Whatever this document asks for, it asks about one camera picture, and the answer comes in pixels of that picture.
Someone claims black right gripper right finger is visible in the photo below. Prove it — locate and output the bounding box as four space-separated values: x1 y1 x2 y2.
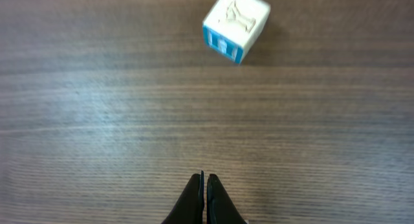
206 174 246 224

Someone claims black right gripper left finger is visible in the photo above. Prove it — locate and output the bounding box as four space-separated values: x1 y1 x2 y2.
162 170 204 224

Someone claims blue sided wooden block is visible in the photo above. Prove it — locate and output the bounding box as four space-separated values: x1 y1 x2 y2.
202 0 271 63

